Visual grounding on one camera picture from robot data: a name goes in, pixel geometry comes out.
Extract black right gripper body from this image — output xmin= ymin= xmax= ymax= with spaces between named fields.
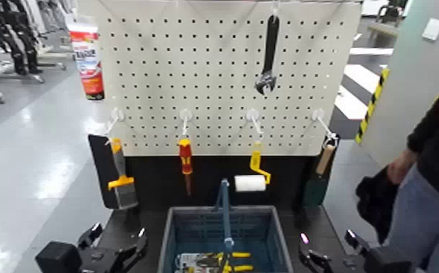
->
xmin=330 ymin=255 xmax=367 ymax=273

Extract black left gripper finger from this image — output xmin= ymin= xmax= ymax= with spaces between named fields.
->
xmin=116 ymin=227 xmax=149 ymax=269
xmin=77 ymin=222 xmax=104 ymax=250

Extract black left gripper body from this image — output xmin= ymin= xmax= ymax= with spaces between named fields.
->
xmin=78 ymin=245 xmax=122 ymax=273

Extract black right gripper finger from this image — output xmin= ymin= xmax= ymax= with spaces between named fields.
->
xmin=298 ymin=232 xmax=335 ymax=273
xmin=344 ymin=228 xmax=372 ymax=258

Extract wooden handled green trowel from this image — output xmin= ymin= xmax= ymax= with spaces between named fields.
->
xmin=303 ymin=144 xmax=337 ymax=208

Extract white plastic loop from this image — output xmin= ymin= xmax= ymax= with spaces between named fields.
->
xmin=322 ymin=133 xmax=339 ymax=149

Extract black sleeved person's forearm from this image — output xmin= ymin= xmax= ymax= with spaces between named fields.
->
xmin=406 ymin=57 xmax=439 ymax=155

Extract white printed tool package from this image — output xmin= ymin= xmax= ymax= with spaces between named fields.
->
xmin=174 ymin=253 xmax=205 ymax=273

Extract blue plastic crate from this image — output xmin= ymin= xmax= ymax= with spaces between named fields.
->
xmin=157 ymin=205 xmax=295 ymax=273

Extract person's bare hand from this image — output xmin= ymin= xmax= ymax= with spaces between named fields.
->
xmin=386 ymin=147 xmax=419 ymax=185

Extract black cloth bundle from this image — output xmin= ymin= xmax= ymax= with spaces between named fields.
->
xmin=355 ymin=166 xmax=400 ymax=245

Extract person in blue jeans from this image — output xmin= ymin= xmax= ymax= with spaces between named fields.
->
xmin=382 ymin=57 xmax=439 ymax=273

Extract yellow framed white paint roller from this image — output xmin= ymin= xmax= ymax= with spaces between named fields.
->
xmin=234 ymin=142 xmax=272 ymax=193

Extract red yellow screwdriver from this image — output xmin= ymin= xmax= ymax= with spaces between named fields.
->
xmin=178 ymin=138 xmax=194 ymax=197

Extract yellow black hazard tape strip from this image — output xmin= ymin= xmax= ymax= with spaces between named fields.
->
xmin=355 ymin=68 xmax=391 ymax=145

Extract red white sealant tube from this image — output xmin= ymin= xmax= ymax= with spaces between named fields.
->
xmin=67 ymin=22 xmax=106 ymax=101

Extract white metal pegboard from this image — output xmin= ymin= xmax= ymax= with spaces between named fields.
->
xmin=96 ymin=0 xmax=363 ymax=157

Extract black adjustable wrench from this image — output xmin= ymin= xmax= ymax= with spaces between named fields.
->
xmin=254 ymin=14 xmax=281 ymax=96

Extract black humanoid robot on stand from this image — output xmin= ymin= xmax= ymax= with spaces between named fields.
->
xmin=0 ymin=0 xmax=46 ymax=85

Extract grey background chair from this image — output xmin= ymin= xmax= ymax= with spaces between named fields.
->
xmin=367 ymin=4 xmax=403 ymax=39

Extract orange handled paint scraper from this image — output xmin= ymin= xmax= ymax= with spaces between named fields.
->
xmin=106 ymin=137 xmax=139 ymax=210

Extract black pegboard base frame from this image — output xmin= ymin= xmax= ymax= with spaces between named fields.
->
xmin=88 ymin=133 xmax=341 ymax=273

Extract yellow handled pliers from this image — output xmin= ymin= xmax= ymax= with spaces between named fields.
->
xmin=195 ymin=250 xmax=255 ymax=273

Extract blue crate carry handle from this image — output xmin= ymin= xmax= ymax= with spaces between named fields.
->
xmin=213 ymin=178 xmax=236 ymax=253

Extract white wall switch plate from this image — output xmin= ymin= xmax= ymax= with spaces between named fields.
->
xmin=421 ymin=17 xmax=439 ymax=42

